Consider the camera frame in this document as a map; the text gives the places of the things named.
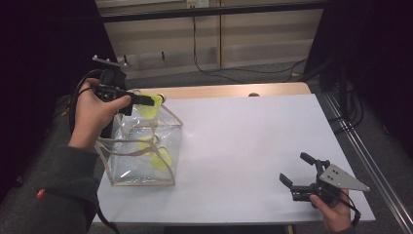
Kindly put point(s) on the dark round table grommet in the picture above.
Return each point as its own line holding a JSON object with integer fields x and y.
{"x": 254, "y": 94}

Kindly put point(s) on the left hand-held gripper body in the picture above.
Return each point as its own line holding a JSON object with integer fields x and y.
{"x": 112, "y": 83}

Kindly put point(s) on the clear bag with beige trim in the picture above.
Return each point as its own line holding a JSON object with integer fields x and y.
{"x": 168, "y": 139}

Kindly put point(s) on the black metal stand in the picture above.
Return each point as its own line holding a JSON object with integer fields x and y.
{"x": 342, "y": 84}

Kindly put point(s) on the white table mat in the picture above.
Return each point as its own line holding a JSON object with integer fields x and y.
{"x": 276, "y": 123}

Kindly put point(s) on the aluminium floor rail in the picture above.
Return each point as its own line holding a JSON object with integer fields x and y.
{"x": 367, "y": 162}

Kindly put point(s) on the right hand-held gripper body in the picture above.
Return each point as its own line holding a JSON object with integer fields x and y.
{"x": 341, "y": 179}

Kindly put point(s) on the white wall socket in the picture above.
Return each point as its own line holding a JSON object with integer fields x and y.
{"x": 198, "y": 3}

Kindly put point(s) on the person's left hand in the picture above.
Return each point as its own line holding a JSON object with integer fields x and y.
{"x": 91, "y": 117}

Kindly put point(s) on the person's right hand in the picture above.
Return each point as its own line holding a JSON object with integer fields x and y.
{"x": 337, "y": 216}

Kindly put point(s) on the black curtain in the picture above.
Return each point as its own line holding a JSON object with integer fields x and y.
{"x": 383, "y": 48}
{"x": 39, "y": 65}

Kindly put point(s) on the black metal crossbar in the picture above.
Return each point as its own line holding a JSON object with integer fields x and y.
{"x": 211, "y": 11}

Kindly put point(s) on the beige wooden cabinet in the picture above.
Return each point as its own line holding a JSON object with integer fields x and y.
{"x": 259, "y": 29}

